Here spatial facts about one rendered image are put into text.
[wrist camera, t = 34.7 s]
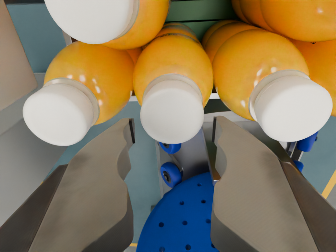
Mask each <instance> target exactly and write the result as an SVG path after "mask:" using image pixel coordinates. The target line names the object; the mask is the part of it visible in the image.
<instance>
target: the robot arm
mask: <svg viewBox="0 0 336 252"><path fill-rule="evenodd" d="M212 142H213V143H215V145H216V146H217V153H216V163H215V168H216V170H217V171H218V173H219V175H220V177H221V179H220V180H219V181H218V182H217V183H216V184H215V187H214V195H213V204H212V213H211V233H210V238H211V242H212V244H213V245H214V247H215V248H216V249H217V250H218V251H220V252H336V209H335V208H334V207H333V206H332V205H331V204H330V203H329V202H328V201H327V200H326V199H325V198H324V197H323V196H322V195H321V194H320V193H319V192H318V191H317V190H316V189H315V188H314V186H313V185H312V184H311V183H310V182H309V181H308V180H307V179H306V178H305V177H304V176H303V175H302V174H301V173H300V172H299V171H298V170H297V169H296V168H295V167H294V166H293V165H292V164H291V163H290V162H282V161H281V160H280V159H279V158H278V157H277V156H276V155H275V154H274V153H273V152H272V151H271V150H270V149H269V148H268V147H267V146H266V145H265V144H263V143H262V142H261V141H260V140H258V139H257V138H256V137H254V136H253V135H252V134H250V133H249V132H247V131H246V130H244V129H243V128H241V127H239V126H238V125H236V124H235V123H233V122H232V121H230V120H229V119H227V118H226V117H224V116H214V117H213V129H212ZM135 143H136V136H135V121H134V118H132V119H131V118H123V119H121V120H120V121H118V122H117V123H116V124H114V125H113V126H111V127H110V128H108V129H107V130H106V131H104V132H103V133H101V134H100V135H98V136H97V137H96V138H94V139H93V140H92V141H90V142H89V143H88V144H87V145H86V146H84V147H83V148H82V149H81V150H80V151H79V152H78V153H77V154H76V155H75V156H74V157H73V158H72V160H71V161H70V162H69V163H68V164H64V165H59V166H58V167H57V168H56V169H55V170H54V171H53V172H52V173H51V175H50V176H49V177H48V178H47V179H46V180H45V181H44V182H43V183H42V184H41V185H40V186H39V187H38V188H37V189H36V190H35V191H34V192H33V194H32V195H31V196H30V197H29V198H28V199H27V200H26V201H25V202H24V203H23V204H22V205H21V206H20V207H19V208H18V209H17V210H16V211H15V213H14V214H13V215H12V216H11V217H10V218H9V219H8V220H7V221H6V222H5V223H4V224H3V225H2V226H1V228H0V252H124V251H125V250H126V249H127V248H128V247H129V246H130V245H131V244H132V242H133V239H134V213H133V208H132V204H131V199H130V195H129V190H128V186H127V184H126V183H125V179H126V177H127V175H128V173H129V172H130V171H131V169H132V166H131V161H130V156H129V150H130V148H131V147H132V146H133V144H135Z"/></svg>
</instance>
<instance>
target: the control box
mask: <svg viewBox="0 0 336 252"><path fill-rule="evenodd" d="M38 86H39V85H38V82H37V80H36V77H35V75H34V72H33V70H32V67H31V65H30V62H29V60H28V58H27V55H26V53H25V50H24V48H23V45H22V43H21V40H20V38H19V35H18V33H17V30H16V28H15V25H14V23H13V20H12V18H11V15H10V13H9V11H8V8H7V6H6V3H5V1H4V0H0V112H1V111H2V110H4V109H6V108H7V107H9V106H10V105H12V104H13V103H15V102H16V101H18V100H20V99H21V98H23V97H24V96H26V95H27V94H29V93H31V92H32V91H34V90H35V89H37V88H38Z"/></svg>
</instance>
